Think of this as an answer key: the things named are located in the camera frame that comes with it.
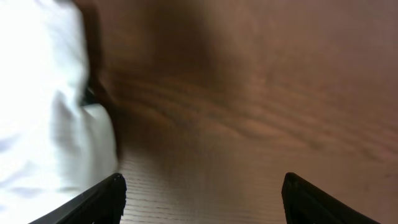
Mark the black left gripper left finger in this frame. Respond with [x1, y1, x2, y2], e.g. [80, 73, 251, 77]
[30, 173, 127, 224]

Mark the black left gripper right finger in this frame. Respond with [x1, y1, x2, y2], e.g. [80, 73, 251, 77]
[282, 172, 379, 224]

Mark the white folded garment on left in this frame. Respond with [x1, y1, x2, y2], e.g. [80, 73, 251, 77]
[1, 1, 118, 223]

